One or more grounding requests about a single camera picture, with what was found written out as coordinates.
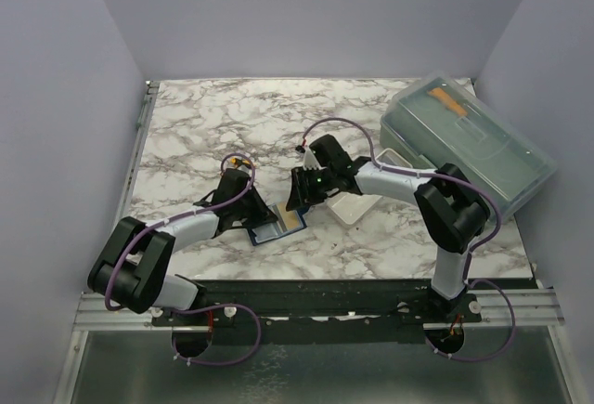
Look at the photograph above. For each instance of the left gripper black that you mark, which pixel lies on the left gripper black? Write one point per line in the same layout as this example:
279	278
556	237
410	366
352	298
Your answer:
263	214

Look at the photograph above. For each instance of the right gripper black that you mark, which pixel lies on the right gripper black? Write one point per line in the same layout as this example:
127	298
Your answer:
301	196

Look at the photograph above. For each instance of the gold credit card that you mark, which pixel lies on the gold credit card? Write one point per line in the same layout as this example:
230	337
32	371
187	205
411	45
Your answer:
289	221

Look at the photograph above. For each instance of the blue leather card holder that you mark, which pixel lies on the blue leather card holder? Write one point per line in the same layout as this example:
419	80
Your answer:
273	232

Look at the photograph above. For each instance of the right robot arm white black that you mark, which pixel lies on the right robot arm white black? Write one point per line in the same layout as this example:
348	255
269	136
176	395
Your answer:
453	213

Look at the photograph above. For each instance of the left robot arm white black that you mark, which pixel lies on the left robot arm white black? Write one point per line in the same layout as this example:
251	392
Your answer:
131	270

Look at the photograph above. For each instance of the grey lidded storage box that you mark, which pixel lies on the grey lidded storage box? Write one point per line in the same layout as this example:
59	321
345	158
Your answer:
493	155

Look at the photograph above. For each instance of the orange item inside box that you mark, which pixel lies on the orange item inside box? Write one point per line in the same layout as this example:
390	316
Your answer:
442	96

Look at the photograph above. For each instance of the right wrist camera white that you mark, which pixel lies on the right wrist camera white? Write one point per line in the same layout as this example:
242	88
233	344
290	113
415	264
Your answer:
310	161

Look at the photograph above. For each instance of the yellow black handled screwdriver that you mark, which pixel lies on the yellow black handled screwdriver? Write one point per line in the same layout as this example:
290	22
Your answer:
241	164

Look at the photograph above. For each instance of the black mounting rail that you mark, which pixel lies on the black mounting rail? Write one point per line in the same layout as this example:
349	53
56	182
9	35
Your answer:
321	312

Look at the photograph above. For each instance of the aluminium extrusion rail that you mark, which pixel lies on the aluminium extrusion rail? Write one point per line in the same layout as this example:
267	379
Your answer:
525	307

